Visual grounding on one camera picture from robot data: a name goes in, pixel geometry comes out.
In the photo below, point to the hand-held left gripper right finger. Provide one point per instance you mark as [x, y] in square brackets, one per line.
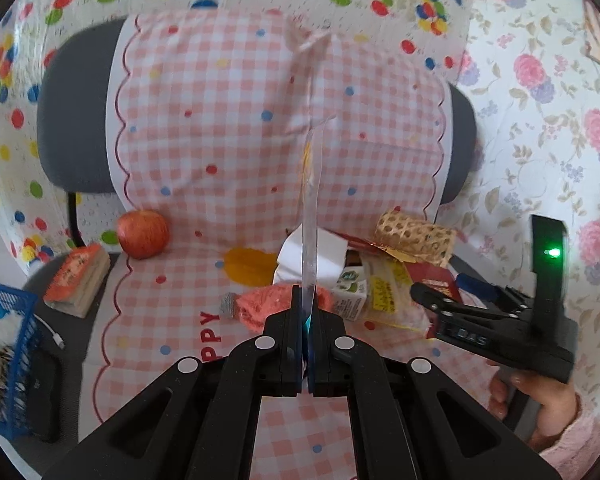
[322, 350]

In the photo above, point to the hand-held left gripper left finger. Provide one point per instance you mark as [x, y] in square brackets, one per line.
[291, 350]

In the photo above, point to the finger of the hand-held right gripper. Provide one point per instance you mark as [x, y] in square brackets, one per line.
[477, 285]
[440, 302]

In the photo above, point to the red snack packet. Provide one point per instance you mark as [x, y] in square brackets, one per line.
[432, 275]

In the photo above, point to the yellow snack packet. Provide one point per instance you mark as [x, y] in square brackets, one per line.
[386, 297]

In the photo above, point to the white milk carton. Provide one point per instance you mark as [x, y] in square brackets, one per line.
[351, 292]

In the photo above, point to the clear plastic wrapper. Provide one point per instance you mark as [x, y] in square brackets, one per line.
[310, 240]

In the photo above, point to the person's right forearm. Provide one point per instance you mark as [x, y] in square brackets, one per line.
[580, 450]

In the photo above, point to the person's right hand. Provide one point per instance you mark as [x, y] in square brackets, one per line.
[550, 410]

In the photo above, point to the coral knitted sock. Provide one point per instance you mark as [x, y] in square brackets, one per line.
[265, 307]

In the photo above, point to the woven bamboo basket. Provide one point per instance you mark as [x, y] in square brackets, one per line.
[415, 237]

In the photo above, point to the red apple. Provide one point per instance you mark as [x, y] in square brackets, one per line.
[143, 235]

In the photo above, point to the orange wrapped snack packet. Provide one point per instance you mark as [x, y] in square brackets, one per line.
[77, 280]

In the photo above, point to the black pouch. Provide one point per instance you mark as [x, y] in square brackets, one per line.
[45, 395]

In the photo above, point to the pink checkered cloth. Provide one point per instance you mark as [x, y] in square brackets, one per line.
[205, 110]

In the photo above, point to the blue plastic basket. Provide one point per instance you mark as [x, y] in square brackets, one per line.
[17, 310]

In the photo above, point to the crumpled white tissue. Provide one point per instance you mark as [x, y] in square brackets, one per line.
[2, 329]

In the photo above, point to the pile of seed shells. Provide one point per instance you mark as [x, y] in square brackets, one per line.
[0, 377]

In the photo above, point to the grey office chair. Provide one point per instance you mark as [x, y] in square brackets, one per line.
[75, 125]

